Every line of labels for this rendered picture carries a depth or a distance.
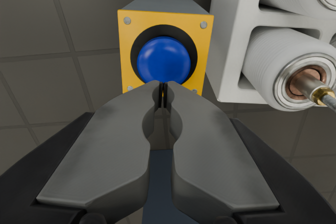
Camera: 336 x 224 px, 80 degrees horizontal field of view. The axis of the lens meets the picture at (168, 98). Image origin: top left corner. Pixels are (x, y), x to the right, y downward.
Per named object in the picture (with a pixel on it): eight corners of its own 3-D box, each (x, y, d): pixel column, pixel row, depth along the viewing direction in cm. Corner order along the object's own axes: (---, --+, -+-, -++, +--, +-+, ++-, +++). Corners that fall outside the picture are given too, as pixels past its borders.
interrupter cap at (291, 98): (348, 52, 23) (353, 54, 22) (320, 107, 27) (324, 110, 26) (282, 50, 23) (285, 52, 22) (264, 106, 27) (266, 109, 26)
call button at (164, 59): (185, 80, 18) (187, 91, 16) (140, 78, 18) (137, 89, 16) (190, 33, 16) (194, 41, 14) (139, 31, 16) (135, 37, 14)
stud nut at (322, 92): (333, 88, 21) (339, 91, 21) (326, 101, 22) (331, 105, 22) (315, 87, 21) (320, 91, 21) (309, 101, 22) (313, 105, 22)
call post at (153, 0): (180, 27, 45) (200, 98, 18) (148, 25, 45) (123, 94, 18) (183, -9, 42) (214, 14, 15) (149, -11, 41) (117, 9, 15)
